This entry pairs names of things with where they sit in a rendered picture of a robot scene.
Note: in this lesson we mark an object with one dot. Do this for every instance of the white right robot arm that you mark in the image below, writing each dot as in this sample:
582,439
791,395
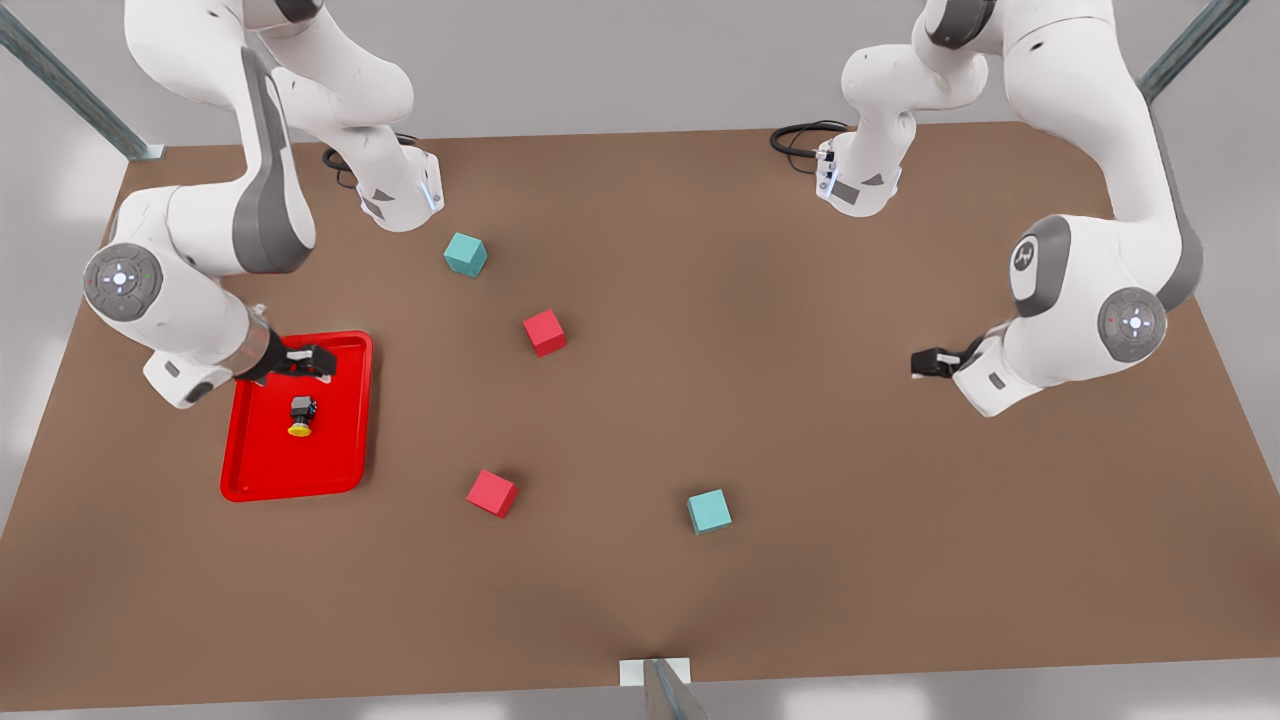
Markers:
200,230

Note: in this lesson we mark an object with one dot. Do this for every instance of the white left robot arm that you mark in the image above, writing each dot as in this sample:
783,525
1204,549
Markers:
1090,270

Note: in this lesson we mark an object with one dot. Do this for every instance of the small black and yellow object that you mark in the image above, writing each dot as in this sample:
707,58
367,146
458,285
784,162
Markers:
302,414

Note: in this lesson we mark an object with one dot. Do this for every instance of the red plastic tray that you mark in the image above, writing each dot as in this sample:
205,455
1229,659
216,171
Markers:
300,420

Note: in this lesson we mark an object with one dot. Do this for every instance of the teal cube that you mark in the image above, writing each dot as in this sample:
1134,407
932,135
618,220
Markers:
466,254
709,511

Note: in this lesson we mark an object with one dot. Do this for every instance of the red cube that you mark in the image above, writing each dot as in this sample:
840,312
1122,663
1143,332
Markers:
544,332
491,493

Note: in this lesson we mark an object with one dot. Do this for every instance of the silver frame post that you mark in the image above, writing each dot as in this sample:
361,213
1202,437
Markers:
660,688
1190,45
70,85

